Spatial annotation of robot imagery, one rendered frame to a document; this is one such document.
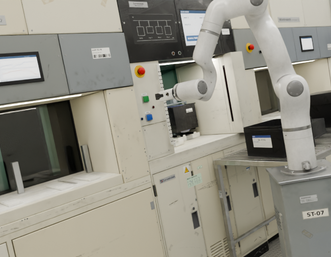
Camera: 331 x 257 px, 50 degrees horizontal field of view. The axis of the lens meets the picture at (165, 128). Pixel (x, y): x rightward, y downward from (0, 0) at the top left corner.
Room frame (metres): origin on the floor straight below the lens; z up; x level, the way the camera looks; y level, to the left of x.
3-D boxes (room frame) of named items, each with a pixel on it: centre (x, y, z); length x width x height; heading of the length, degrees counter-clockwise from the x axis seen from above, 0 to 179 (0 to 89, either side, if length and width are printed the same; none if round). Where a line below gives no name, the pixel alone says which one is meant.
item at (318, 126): (2.37, -0.87, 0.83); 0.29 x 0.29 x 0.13; 46
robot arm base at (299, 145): (1.54, -0.57, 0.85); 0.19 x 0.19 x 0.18
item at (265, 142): (2.02, -0.64, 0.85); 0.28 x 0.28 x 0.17; 31
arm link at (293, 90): (1.51, -0.56, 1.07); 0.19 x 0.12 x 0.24; 168
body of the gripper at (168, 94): (1.73, -0.06, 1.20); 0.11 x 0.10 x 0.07; 39
